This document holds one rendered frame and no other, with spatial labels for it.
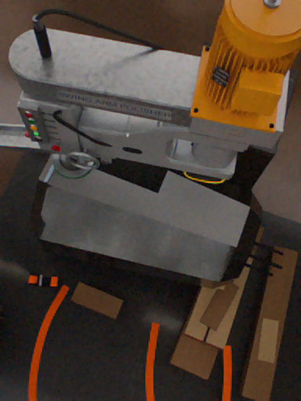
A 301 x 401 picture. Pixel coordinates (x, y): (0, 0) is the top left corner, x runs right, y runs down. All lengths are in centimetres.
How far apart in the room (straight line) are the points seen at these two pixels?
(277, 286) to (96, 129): 170
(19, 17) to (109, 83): 257
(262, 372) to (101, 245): 126
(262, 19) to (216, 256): 137
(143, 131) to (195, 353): 155
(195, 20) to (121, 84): 250
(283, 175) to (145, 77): 202
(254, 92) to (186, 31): 267
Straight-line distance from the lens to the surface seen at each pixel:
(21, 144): 237
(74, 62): 164
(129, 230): 235
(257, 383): 298
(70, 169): 237
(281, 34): 125
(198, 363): 289
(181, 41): 388
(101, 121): 186
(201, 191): 237
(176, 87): 159
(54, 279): 302
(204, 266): 238
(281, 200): 337
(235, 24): 125
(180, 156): 196
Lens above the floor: 301
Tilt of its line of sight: 70 degrees down
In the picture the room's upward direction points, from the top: 7 degrees clockwise
